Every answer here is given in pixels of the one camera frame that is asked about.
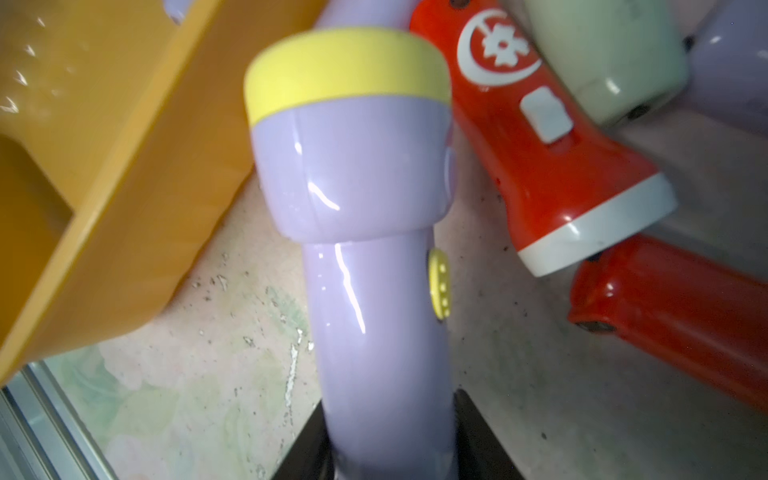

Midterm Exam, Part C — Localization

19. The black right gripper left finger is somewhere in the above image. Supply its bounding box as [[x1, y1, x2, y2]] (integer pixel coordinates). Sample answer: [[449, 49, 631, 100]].
[[272, 402, 333, 480]]

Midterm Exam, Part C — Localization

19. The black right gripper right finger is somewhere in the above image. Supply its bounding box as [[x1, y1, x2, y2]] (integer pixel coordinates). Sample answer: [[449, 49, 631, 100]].
[[454, 389, 525, 480]]

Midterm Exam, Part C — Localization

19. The lilac flashlight yellow head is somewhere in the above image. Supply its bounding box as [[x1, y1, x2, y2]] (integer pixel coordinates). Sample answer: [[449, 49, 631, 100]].
[[244, 27, 458, 479]]

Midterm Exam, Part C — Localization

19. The plain red flashlight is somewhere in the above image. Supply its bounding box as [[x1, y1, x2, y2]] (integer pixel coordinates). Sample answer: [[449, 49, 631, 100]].
[[568, 235, 767, 410]]

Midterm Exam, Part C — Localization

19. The red flashlight white head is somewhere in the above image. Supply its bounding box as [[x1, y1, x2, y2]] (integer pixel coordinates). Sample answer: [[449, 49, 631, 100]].
[[410, 1, 678, 277]]

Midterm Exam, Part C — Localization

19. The yellow plastic tray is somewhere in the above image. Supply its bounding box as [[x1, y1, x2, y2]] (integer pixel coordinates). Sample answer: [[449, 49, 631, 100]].
[[1, 1, 323, 382]]

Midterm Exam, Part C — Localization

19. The aluminium front rail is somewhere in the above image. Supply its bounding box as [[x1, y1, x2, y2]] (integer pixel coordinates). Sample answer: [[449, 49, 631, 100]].
[[1, 361, 118, 480]]

